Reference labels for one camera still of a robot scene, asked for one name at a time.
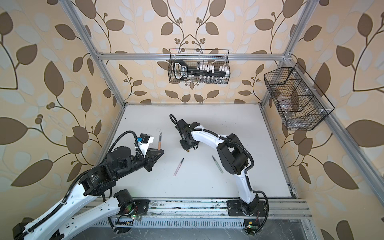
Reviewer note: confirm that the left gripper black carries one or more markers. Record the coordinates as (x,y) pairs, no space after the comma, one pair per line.
(150,161)

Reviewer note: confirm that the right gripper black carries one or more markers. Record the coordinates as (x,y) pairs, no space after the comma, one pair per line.
(184,146)

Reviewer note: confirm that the brown fountain pen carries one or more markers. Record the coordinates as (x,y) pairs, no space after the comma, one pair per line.
(160,142)

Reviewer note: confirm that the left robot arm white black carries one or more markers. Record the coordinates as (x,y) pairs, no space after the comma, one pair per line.
(62,221)

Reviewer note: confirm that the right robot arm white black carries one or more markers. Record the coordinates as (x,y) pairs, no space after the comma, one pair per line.
(234,157)

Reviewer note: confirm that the pink fountain pen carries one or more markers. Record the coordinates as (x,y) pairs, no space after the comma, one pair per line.
(178,167)

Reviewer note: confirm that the black socket holder tool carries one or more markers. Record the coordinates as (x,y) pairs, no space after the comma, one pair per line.
(199,71)

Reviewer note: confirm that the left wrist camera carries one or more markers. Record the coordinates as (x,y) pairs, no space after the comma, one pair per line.
(143,142)

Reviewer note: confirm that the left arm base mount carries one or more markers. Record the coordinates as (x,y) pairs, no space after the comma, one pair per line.
(135,207)

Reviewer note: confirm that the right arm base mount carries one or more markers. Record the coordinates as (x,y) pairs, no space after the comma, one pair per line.
(237,208)

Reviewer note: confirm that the rear wire basket black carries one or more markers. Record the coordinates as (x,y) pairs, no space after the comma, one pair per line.
(217,57)

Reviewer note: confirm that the side wire basket black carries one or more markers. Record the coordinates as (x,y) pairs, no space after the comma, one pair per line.
(300,102)

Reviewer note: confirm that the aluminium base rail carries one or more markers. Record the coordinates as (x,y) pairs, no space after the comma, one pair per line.
(206,213)

